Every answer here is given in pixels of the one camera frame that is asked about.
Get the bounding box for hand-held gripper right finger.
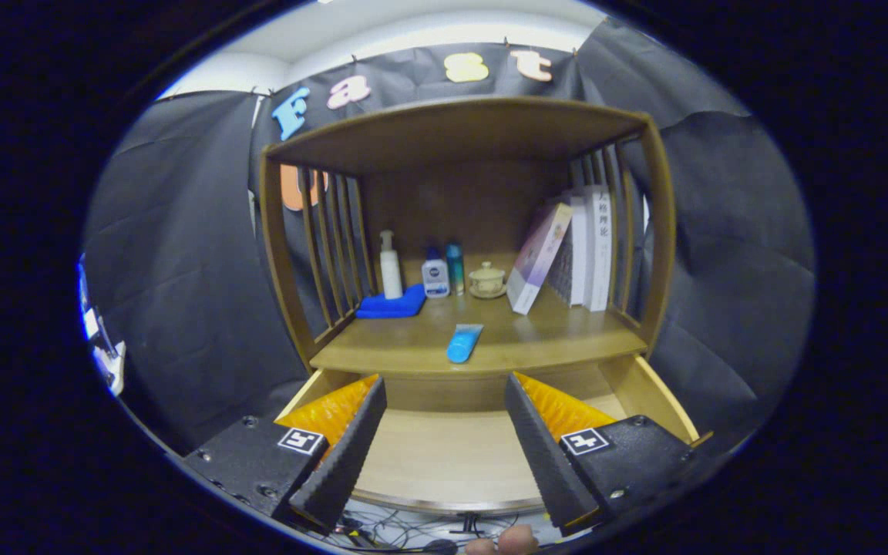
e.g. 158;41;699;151
504;372;699;535

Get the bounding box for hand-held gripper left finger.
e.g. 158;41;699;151
182;375;388;533

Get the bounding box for wooden drawer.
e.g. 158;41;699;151
278;355;715;516

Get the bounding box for blue gradient squeeze tube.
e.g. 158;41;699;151
446;323;484;364

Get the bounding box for wooden countertop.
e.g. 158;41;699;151
310;289;648;378

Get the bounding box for wooden cabinet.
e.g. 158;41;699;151
259;96;678;378

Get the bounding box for blue folded cloth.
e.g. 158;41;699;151
355;284;428;319

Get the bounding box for beige ceramic lidded cup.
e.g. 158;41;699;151
468;261;507;299

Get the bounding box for white pump bottle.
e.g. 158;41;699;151
379;230;404;300

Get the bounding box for purple and white book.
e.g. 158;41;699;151
506;203;574;315

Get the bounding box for white bottle blue cap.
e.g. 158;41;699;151
422;247;450;298

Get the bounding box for slim teal bottle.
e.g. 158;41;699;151
446;242;466;296

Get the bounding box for white book grey pages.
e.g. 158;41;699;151
552;194;590;308

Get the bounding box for black backdrop cloth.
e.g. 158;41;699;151
82;19;815;456

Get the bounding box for white side shelf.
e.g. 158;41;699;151
88;308;127;395

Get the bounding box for black floor cables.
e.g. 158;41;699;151
336;501;560;552

